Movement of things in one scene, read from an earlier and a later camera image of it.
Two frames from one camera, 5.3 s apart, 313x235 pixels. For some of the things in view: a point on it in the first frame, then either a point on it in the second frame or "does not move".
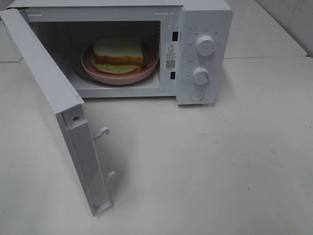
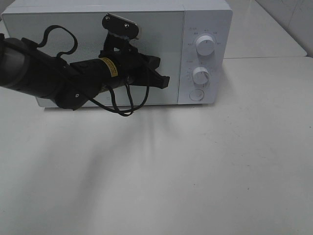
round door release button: x=196 y=95 does not move
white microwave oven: x=180 y=49 does not move
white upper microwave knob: x=205 y=45 does not move
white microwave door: x=62 y=99 → x=161 y=34
